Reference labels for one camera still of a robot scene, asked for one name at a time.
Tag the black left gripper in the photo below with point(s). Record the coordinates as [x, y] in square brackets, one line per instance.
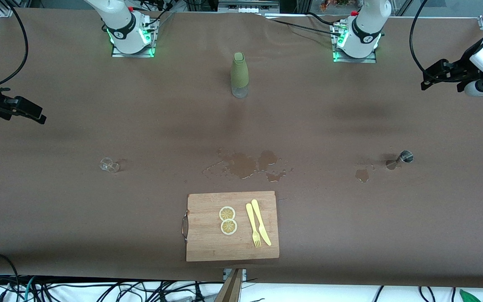
[463, 63]

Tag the steel jigger measuring cup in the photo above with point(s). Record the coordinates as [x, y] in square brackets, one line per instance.
[406, 157]

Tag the small clear glass cup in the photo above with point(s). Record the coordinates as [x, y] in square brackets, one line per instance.
[109, 165]

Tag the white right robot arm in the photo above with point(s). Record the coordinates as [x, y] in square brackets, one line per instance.
[122, 29]

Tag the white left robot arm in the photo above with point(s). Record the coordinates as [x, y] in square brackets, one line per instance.
[365, 33]

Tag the brown table cover sheet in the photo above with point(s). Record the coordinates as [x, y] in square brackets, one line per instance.
[99, 105]

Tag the small brown liquid puddle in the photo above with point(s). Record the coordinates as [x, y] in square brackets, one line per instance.
[362, 175]

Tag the green sleeved glass bottle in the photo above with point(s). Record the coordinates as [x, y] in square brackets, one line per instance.
[239, 73]

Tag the white power strip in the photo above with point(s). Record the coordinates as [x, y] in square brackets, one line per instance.
[247, 8]

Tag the green plastic leaf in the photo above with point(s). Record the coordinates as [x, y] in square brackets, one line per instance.
[470, 295]

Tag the wooden cutting board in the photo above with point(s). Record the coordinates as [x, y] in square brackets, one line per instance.
[208, 243]

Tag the yellow lemon slice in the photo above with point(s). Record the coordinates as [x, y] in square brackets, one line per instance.
[227, 213]
[228, 227]

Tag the yellow plastic knife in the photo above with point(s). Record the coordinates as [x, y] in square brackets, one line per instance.
[260, 222]

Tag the yellow plastic fork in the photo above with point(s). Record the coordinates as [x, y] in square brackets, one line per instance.
[252, 224]

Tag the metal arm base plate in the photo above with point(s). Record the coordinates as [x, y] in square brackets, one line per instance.
[132, 55]
[354, 60]

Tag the small metal bracket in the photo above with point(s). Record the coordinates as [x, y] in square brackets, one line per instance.
[244, 273]

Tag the wooden camera post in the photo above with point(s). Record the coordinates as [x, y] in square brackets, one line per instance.
[229, 291]

